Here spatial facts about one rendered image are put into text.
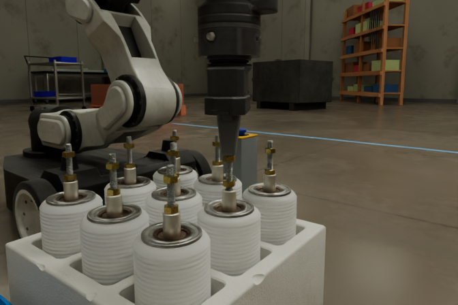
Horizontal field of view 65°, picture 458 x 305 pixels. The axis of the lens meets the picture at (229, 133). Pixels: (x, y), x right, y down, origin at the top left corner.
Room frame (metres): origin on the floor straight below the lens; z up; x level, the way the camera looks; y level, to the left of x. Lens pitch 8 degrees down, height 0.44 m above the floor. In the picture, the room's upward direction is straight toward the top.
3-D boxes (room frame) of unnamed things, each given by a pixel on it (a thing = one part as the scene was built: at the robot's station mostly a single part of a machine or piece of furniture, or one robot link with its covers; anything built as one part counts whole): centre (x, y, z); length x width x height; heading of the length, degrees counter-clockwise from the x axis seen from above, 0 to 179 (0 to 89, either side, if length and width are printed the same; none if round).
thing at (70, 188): (0.57, 0.26, 0.26); 0.02 x 0.02 x 0.03
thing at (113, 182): (0.50, 0.17, 0.30); 0.01 x 0.01 x 0.08
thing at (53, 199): (0.57, 0.26, 0.25); 0.08 x 0.08 x 0.01
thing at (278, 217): (0.62, -0.07, 0.16); 0.10 x 0.10 x 0.18
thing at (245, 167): (0.87, -0.02, 0.16); 0.07 x 0.07 x 0.31; 53
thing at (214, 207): (0.52, 0.00, 0.25); 0.08 x 0.08 x 0.01
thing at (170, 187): (0.43, 0.07, 0.30); 0.01 x 0.01 x 0.08
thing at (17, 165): (1.23, 0.50, 0.19); 0.64 x 0.52 x 0.33; 51
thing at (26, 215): (0.87, 0.48, 0.10); 0.20 x 0.05 x 0.20; 51
